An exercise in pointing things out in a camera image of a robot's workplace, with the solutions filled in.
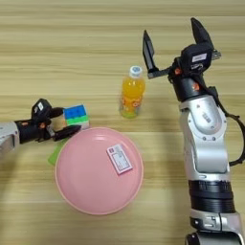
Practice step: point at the colourful puzzle cube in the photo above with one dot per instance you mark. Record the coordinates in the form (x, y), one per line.
(76, 113)

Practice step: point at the green rectangular block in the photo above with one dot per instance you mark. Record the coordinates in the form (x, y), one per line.
(55, 156)

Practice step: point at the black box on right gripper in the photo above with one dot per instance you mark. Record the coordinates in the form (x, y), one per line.
(197, 57)

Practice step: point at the pink round plate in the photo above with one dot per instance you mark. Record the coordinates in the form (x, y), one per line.
(89, 185)

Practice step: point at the small pink white card box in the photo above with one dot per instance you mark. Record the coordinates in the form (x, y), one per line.
(119, 159)

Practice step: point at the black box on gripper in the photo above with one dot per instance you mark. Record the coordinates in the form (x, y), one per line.
(40, 108)
(197, 57)

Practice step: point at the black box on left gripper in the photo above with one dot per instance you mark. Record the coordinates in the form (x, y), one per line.
(40, 108)

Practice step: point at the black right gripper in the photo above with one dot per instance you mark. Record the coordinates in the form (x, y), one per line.
(191, 86)

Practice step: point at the orange juice bottle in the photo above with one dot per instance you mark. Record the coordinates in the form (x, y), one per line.
(132, 92)

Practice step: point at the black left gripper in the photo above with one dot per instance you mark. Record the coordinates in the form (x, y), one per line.
(33, 130)

